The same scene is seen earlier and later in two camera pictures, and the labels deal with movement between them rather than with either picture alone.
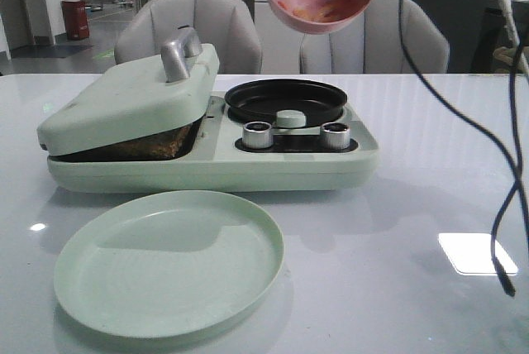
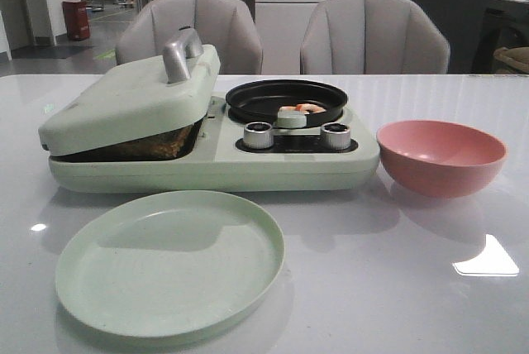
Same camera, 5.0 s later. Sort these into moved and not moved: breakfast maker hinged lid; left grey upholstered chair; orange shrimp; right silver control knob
Moved: orange shrimp
Not moved: right silver control knob; breakfast maker hinged lid; left grey upholstered chair
